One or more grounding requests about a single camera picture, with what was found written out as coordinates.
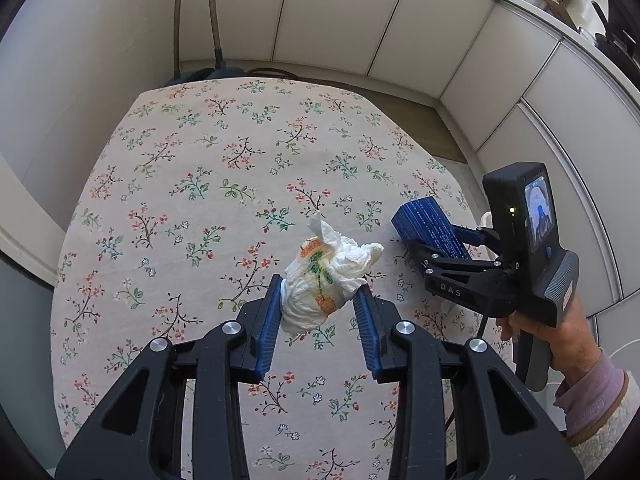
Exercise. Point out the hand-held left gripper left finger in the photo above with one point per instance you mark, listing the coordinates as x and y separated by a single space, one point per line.
267 330

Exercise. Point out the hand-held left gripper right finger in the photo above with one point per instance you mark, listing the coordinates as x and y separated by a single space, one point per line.
367 330

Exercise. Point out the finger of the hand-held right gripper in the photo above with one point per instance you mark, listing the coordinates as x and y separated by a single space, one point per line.
480 239
450 262

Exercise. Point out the white plastic bin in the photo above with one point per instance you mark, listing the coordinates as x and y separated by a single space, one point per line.
485 220

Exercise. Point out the blue cardboard box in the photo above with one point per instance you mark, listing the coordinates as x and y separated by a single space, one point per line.
425 220

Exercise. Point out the printed white tissue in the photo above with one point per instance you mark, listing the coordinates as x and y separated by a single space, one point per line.
320 280

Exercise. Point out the person's right hand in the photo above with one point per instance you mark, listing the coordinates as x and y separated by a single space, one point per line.
570 345

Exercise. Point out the white drawer base cabinet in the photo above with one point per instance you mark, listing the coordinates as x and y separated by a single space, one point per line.
550 110

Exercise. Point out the floral tablecloth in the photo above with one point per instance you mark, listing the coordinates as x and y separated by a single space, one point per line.
200 160

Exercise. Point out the black frying pan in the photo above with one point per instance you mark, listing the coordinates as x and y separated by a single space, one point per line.
615 40

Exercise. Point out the white sink base cabinet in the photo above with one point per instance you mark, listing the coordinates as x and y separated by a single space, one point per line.
325 20

